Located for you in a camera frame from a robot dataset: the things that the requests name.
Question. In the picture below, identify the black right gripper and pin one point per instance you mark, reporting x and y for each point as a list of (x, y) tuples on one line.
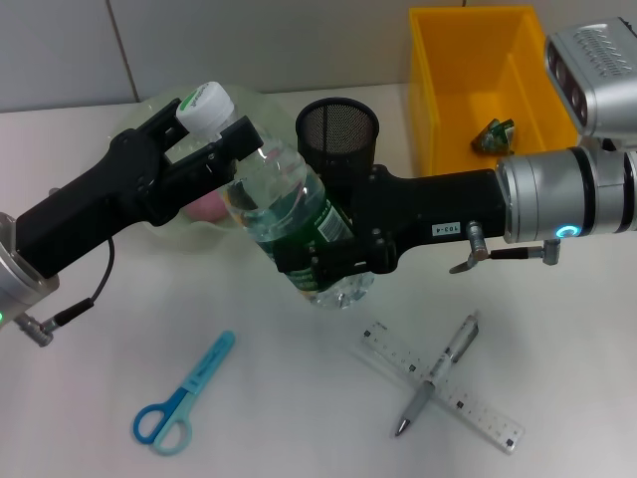
[(428, 209)]

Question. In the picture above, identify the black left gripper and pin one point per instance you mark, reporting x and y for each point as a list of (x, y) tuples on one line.
[(99, 199)]

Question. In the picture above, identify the clear green-label water bottle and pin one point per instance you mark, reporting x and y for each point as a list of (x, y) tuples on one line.
[(283, 199)]

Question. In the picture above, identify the pink peach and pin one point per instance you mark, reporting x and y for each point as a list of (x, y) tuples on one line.
[(206, 209)]

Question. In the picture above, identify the green plastic wrapper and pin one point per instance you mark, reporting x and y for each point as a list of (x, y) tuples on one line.
[(492, 137)]

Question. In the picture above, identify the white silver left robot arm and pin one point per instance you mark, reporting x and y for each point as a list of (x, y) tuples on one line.
[(20, 284)]

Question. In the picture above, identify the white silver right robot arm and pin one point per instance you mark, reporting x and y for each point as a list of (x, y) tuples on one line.
[(562, 194)]

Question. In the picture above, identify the green glass fruit plate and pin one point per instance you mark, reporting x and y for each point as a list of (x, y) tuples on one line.
[(269, 114)]

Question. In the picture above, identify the black mesh pen cup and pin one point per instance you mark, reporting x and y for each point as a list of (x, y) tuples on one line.
[(338, 134)]

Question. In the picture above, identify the grey white pen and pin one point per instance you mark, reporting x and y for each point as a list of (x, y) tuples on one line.
[(448, 358)]

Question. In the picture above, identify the blue scissors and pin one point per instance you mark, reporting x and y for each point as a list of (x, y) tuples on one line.
[(196, 381)]

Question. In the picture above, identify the clear plastic ruler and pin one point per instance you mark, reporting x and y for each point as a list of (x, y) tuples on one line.
[(478, 403)]

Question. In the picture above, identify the yellow plastic bin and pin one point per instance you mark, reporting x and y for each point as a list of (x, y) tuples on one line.
[(463, 74)]

